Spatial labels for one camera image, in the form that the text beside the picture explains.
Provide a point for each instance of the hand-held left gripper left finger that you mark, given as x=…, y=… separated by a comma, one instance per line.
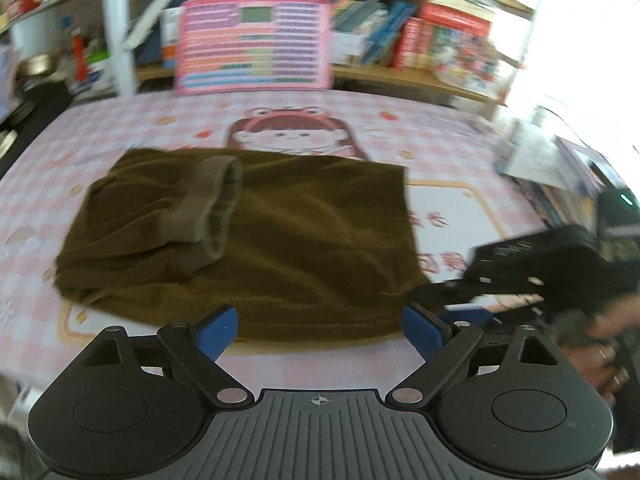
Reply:
x=217, y=330

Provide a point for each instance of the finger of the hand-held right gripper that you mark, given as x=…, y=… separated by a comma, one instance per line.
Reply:
x=440, y=292
x=487, y=317

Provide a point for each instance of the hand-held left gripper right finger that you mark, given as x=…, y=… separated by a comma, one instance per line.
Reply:
x=425, y=327

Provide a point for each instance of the person's right hand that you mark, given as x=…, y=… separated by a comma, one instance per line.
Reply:
x=600, y=360

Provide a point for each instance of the pile of flat books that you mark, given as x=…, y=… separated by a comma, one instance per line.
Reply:
x=560, y=200

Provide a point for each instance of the white paper sheet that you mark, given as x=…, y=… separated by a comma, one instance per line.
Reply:
x=535, y=155

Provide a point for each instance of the pink checked cartoon desk mat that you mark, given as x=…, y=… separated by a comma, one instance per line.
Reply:
x=450, y=135

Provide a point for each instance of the red dictionary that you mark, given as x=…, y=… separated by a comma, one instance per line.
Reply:
x=407, y=45

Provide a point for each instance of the large red book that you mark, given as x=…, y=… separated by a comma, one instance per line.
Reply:
x=450, y=17

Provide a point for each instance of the white tub with green lid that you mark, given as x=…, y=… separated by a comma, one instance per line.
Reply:
x=100, y=72

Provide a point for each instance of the pink learning tablet toy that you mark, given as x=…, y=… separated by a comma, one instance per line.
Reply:
x=300, y=45

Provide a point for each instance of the black case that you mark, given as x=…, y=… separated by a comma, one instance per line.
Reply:
x=40, y=105

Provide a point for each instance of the orange and white book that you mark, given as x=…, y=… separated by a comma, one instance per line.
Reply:
x=170, y=40

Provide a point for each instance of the red tassel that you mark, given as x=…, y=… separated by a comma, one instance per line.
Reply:
x=77, y=60

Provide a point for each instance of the brass bowl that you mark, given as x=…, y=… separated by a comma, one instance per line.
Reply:
x=35, y=65

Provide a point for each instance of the thick white-edged book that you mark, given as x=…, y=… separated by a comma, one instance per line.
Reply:
x=150, y=15

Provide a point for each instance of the white frame wooden bookshelf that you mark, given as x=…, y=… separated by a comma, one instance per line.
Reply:
x=112, y=35

